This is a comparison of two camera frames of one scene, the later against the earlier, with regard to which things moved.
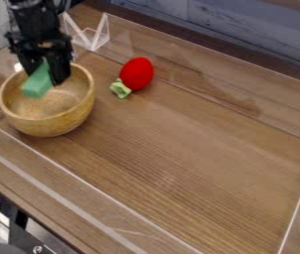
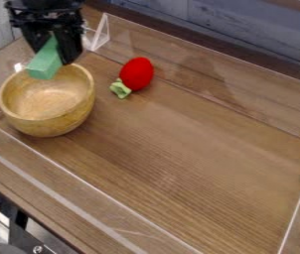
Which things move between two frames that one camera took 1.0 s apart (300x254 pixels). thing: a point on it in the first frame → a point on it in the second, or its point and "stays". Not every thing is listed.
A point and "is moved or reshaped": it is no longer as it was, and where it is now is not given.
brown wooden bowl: x=56 y=112 stays
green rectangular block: x=39 y=82 is moved or reshaped
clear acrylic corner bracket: x=87 y=38 stays
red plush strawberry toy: x=137 y=73 stays
